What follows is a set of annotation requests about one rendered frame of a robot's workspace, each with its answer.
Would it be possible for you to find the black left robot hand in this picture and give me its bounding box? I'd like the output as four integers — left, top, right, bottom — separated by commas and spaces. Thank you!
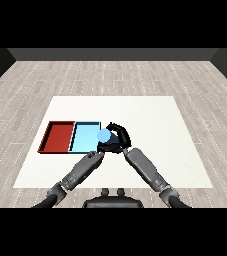
96, 141, 114, 155

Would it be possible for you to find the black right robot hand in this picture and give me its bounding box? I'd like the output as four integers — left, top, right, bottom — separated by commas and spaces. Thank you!
105, 121, 133, 155

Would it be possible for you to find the blue can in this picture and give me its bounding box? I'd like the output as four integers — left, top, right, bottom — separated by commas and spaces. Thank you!
96, 128, 120, 147

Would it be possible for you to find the light blue shallow open box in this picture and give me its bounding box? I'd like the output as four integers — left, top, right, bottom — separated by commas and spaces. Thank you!
67, 120, 103, 154

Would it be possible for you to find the red shallow open box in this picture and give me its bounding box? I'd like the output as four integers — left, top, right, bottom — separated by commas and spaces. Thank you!
37, 120, 77, 155

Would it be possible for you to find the dark grey robot body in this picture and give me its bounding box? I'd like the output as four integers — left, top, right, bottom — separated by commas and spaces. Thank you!
82, 188, 144, 209

